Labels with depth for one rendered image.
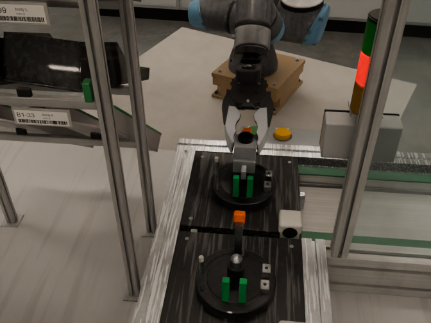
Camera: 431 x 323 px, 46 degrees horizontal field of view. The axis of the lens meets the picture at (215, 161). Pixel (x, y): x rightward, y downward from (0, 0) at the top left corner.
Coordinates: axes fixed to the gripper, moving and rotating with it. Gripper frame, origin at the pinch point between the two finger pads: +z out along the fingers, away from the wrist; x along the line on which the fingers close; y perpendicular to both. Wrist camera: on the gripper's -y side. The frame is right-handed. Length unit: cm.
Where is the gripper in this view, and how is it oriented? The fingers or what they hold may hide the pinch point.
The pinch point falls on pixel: (245, 146)
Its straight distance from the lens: 101.2
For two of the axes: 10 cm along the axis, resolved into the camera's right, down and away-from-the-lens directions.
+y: 0.7, 0.8, 9.9
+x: -10.0, -0.6, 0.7
